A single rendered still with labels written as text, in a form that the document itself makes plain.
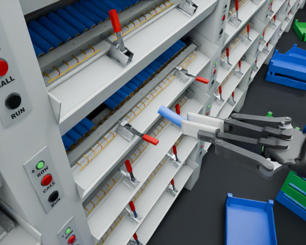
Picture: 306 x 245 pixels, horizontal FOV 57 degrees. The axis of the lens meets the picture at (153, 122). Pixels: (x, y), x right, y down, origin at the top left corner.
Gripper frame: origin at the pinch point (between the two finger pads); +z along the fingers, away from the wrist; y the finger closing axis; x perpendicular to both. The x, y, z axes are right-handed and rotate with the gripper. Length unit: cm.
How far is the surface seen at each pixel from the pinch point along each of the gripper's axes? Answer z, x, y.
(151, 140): 11.3, 6.3, 1.0
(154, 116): 16.5, 8.1, -8.3
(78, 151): 20.6, 2.9, 12.6
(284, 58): 14, 73, -178
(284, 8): 19, 38, -182
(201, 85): 19, 19, -42
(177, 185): 27, 63, -30
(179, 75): 17.9, 5.8, -25.1
